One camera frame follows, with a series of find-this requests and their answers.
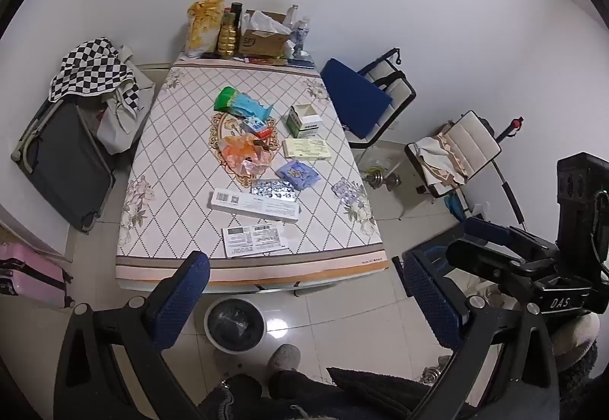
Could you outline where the white crumpled paper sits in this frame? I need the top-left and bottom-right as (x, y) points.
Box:
(245, 10), (291, 33)

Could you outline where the beige cloth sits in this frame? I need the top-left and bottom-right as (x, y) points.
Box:
(410, 135), (469, 185)

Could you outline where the white printed paper sheet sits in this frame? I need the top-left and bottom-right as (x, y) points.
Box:
(222, 223), (287, 258)

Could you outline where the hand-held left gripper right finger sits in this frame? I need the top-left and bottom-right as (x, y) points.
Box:
(402, 251), (560, 420)

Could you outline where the black bench with blue lines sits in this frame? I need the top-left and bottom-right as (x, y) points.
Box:
(402, 243), (460, 273)

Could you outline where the black white checkered cloth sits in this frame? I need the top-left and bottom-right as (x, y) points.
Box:
(49, 38), (143, 111)

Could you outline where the red and blue small box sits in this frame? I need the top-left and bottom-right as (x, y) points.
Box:
(242, 117), (271, 138)

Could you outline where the blue seat cushion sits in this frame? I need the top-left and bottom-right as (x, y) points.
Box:
(320, 58), (394, 140)

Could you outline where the white padded chair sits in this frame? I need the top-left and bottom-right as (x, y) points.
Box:
(404, 110), (502, 199)

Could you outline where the blue plastic item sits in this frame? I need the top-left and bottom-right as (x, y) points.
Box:
(445, 192), (472, 222)

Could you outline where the gold ribbed jar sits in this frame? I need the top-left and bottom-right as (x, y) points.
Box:
(217, 12), (240, 57)

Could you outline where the purple packet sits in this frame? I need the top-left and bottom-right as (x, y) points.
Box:
(276, 161), (319, 191)

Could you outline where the chair with blue cushion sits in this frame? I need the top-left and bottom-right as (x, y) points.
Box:
(340, 48), (418, 150)

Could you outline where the floral diamond patterned tablecloth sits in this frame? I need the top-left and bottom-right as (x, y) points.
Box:
(115, 54), (391, 292)

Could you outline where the brown cardboard box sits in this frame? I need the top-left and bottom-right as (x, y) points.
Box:
(239, 10), (292, 58)

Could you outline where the person's dark fuzzy clothing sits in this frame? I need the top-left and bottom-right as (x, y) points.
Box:
(197, 367), (431, 420)

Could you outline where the long silver blister pack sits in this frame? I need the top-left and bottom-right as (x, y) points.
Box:
(250, 180), (297, 202)

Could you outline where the chrome dumbbell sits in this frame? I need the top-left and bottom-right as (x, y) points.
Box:
(364, 168), (403, 193)
(419, 365), (450, 385)

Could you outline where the grey slipper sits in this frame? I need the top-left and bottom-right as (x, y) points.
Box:
(268, 344), (302, 373)

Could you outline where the orange plastic wrapper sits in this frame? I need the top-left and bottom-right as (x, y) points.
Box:
(217, 135), (274, 177)

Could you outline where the yellow snack bag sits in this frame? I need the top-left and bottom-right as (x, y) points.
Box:
(187, 0), (226, 58)

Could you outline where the pink suitcase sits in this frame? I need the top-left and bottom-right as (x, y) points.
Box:
(0, 242), (74, 310)

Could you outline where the round bin with black liner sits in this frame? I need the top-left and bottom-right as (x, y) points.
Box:
(204, 297), (266, 355)

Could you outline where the long white box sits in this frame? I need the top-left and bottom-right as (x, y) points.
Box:
(210, 188), (301, 225)

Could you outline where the cream flat medicine box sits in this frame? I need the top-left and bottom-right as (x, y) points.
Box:
(283, 138), (332, 161)

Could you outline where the square silver blister pack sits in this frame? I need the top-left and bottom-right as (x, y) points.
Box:
(331, 178), (365, 208)

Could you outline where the white cloth bag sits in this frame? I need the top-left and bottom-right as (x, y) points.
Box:
(96, 46), (155, 155)

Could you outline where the black stand with red knob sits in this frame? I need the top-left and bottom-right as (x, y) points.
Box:
(494, 116), (525, 141)

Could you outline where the white and green medicine box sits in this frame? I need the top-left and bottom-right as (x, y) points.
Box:
(285, 104), (321, 139)

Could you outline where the clear plastic bag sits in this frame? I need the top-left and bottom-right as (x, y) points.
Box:
(362, 156), (395, 173)

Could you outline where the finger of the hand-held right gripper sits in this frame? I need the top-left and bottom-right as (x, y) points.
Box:
(462, 216), (560, 261)
(445, 237), (538, 280)

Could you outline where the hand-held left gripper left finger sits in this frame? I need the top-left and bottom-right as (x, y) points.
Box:
(53, 250), (211, 420)

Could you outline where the beige round stool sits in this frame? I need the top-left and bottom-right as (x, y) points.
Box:
(552, 313), (599, 371)

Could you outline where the grey folding cot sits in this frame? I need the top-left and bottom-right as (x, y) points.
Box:
(10, 94), (116, 234)

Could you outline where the green and blue packet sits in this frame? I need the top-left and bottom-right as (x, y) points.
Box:
(213, 86), (273, 119)

